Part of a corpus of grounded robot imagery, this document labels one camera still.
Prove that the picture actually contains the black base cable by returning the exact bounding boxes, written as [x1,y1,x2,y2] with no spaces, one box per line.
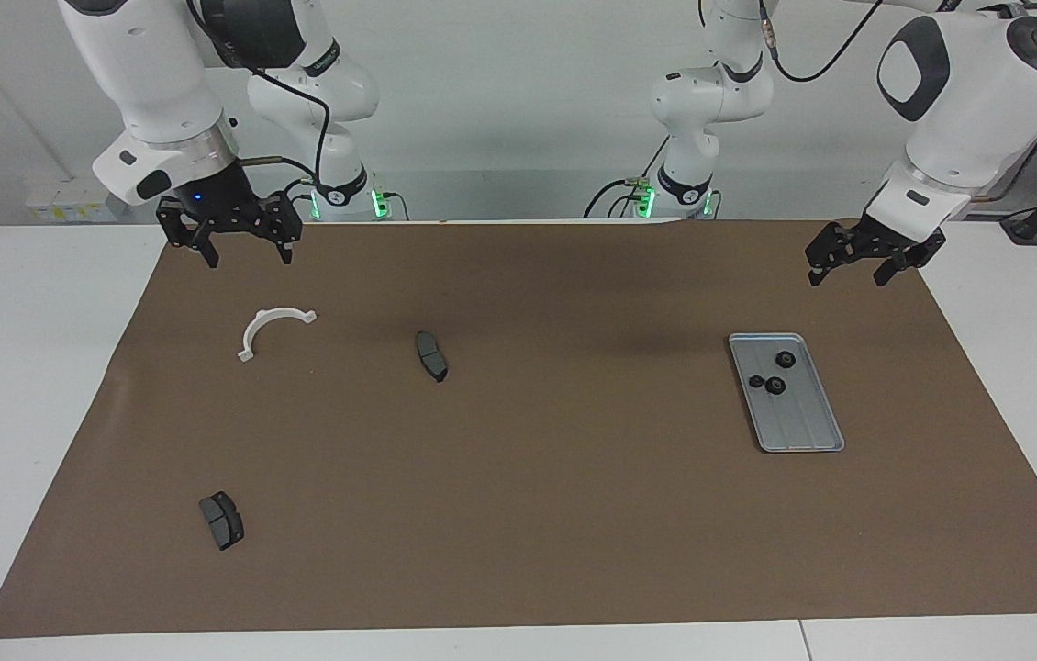
[583,138,671,219]

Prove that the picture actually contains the brown paper mat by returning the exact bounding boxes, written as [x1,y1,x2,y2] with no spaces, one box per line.
[0,218,1037,639]

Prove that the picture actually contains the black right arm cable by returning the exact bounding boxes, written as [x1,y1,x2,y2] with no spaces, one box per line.
[184,0,331,207]

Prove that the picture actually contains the dark grey brake pad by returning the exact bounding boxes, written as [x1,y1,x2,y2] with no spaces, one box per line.
[415,330,450,384]
[198,491,246,552]

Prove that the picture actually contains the white curved plastic bracket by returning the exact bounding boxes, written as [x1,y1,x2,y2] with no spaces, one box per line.
[237,308,318,364]

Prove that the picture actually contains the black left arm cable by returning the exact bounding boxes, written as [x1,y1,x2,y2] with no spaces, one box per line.
[757,0,1037,205]

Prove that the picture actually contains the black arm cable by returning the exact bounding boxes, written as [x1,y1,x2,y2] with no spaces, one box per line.
[757,0,1037,205]
[184,0,331,207]

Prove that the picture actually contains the silver metal tray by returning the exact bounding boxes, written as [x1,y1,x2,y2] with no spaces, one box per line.
[728,332,846,454]

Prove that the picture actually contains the white wall socket box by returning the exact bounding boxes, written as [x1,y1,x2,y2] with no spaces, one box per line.
[26,179,129,223]

